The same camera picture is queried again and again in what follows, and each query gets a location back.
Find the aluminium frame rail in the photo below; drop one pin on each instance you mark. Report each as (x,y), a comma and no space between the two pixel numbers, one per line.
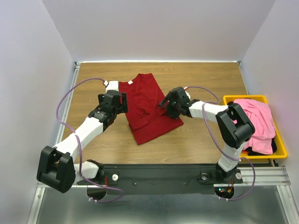
(40,189)

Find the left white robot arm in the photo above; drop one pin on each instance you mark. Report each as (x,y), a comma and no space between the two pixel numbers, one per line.
(56,167)

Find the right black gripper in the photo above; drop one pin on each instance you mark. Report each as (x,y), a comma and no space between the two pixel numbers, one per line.
(173,113)

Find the black garment in bin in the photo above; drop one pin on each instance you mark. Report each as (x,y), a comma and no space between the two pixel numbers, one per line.
(274,145)

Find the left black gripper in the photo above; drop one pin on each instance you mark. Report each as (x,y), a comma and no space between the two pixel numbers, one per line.
(123,106)

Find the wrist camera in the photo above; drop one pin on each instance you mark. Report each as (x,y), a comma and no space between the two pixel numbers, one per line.
(179,93)
(111,85)

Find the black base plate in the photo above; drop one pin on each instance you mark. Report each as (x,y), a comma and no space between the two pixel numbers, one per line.
(164,179)

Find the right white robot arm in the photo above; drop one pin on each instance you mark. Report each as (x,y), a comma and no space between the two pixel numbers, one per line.
(235,127)

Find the pink t shirt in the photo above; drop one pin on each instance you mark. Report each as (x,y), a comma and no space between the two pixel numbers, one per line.
(259,126)

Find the yellow plastic bin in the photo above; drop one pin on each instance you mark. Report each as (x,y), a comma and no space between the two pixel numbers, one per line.
(266,142)

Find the red t shirt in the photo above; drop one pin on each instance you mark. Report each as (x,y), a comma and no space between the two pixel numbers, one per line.
(146,119)

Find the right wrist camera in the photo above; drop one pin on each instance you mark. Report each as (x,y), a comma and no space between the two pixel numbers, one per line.
(179,93)

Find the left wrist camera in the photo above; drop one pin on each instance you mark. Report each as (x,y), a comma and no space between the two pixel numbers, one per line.
(111,85)

